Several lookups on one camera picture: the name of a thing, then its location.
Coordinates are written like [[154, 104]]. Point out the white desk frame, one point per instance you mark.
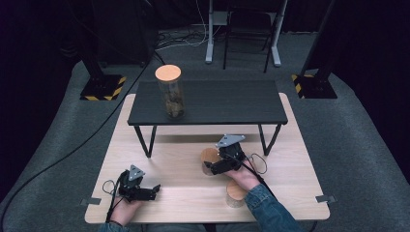
[[210, 48]]

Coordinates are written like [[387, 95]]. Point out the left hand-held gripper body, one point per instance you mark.
[[130, 190]]

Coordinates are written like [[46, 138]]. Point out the tall wooden-lid jar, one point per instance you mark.
[[170, 96]]

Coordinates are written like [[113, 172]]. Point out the black shelf with metal legs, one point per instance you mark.
[[225, 103]]

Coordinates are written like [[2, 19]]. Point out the black wristband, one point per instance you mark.
[[115, 222]]

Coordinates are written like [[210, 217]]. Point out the grey tape strip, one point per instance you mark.
[[326, 198], [90, 201]]

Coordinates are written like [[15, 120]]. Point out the person's left hand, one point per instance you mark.
[[124, 211]]

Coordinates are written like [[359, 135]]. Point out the grey box under desk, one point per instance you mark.
[[219, 18]]

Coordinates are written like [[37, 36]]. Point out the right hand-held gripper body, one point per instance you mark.
[[232, 156]]

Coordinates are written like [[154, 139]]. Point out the person's right hand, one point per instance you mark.
[[245, 177]]

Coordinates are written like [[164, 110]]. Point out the black stand with striped base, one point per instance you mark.
[[103, 87], [317, 87]]

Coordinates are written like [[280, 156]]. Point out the black chair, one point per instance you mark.
[[248, 22]]

